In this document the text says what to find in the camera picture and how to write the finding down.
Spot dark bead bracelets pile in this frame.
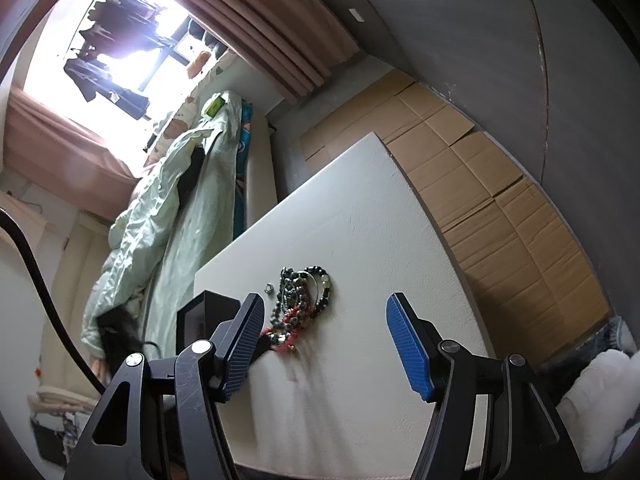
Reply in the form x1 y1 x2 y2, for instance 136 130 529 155
269 264 334 336

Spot red coral bracelet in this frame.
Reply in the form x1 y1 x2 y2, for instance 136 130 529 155
259 303 314 359

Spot pink curtain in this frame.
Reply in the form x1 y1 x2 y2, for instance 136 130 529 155
175 0 359 102

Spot flattened cardboard sheets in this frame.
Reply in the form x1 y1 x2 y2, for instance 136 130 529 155
300 70 611 365

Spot light green duvet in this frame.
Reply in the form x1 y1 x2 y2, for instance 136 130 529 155
80 128 216 359

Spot black jewelry box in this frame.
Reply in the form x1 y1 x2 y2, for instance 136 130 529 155
175 290 272 363

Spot green bed sheet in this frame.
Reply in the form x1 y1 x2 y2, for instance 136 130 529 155
141 91 253 359

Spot hanging dark clothes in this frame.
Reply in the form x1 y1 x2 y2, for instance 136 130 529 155
64 0 175 120

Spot white plush bag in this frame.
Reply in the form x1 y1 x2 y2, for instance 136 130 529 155
554 316 640 475

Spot black cable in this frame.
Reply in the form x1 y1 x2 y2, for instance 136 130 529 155
0 209 109 396

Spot white wall switch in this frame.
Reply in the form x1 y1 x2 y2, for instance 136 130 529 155
348 8 366 23

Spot patterned pillow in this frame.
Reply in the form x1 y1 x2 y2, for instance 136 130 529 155
143 51 239 167

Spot white foam table board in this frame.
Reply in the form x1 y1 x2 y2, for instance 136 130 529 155
194 134 491 479

